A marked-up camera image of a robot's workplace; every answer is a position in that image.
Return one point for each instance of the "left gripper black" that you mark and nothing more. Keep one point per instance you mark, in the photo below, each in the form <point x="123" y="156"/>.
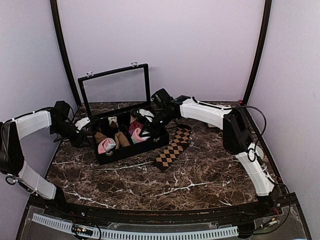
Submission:
<point x="76" y="142"/>

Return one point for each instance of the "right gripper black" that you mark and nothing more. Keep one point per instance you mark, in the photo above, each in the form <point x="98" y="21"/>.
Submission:
<point x="150" y="132"/>

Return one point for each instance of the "pink mint patterned sock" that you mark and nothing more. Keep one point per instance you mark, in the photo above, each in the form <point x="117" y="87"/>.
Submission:
<point x="136" y="138"/>

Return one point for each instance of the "brown argyle sock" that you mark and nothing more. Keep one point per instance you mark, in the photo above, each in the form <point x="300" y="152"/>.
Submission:
<point x="172" y="152"/>

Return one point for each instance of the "black glass-lid storage box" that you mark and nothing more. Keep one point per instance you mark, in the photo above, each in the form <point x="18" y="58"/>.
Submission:
<point x="159" y="138"/>

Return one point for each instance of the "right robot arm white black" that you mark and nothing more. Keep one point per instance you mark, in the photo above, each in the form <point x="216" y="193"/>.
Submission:
<point x="237" y="139"/>

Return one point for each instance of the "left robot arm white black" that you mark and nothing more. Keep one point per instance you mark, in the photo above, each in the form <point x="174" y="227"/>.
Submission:
<point x="15" y="132"/>

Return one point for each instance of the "rolled purple orange sock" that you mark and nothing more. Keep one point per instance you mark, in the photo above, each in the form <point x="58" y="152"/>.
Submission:
<point x="133" y="126"/>

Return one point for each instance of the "rolled cream brown sock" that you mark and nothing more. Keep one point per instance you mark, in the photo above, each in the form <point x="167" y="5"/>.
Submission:
<point x="134" y="116"/>

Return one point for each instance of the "rolled tan sock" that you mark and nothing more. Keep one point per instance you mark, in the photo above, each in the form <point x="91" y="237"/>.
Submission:
<point x="121" y="140"/>

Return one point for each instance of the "rolled brown orange sock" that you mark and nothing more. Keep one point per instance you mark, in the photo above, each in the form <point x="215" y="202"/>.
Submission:
<point x="99" y="137"/>

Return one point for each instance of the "rolled white brown sock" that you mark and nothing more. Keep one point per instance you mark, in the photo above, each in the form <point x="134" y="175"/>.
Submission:
<point x="113" y="122"/>

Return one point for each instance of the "rolled pink white sock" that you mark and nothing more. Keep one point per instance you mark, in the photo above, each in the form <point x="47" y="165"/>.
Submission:
<point x="106" y="145"/>

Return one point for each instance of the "celadon bowl on table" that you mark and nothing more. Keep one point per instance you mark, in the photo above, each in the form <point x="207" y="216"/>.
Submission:
<point x="259" y="152"/>

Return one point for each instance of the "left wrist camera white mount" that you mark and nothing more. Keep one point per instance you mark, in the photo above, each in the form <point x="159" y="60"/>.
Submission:
<point x="82" y="123"/>

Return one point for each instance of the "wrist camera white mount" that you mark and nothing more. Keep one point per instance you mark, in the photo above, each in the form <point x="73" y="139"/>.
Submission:
<point x="82" y="123"/>
<point x="146" y="113"/>

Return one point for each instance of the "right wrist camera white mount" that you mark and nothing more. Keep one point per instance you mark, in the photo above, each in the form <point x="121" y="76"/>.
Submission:
<point x="146" y="113"/>

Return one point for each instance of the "white slotted cable duct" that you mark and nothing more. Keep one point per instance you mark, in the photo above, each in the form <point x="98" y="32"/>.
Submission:
<point x="119" y="231"/>

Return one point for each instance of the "left black frame post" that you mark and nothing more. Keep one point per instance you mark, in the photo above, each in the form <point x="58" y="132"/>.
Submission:
<point x="63" y="50"/>

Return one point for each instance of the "black frame post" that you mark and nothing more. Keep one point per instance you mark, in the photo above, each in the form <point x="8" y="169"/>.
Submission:
<point x="259" y="51"/>
<point x="63" y="50"/>

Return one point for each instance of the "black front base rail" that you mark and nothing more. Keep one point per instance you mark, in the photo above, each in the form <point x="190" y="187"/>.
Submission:
<point x="97" y="213"/>

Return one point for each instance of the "right black frame post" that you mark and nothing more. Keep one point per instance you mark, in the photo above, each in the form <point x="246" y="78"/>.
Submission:
<point x="259" y="51"/>

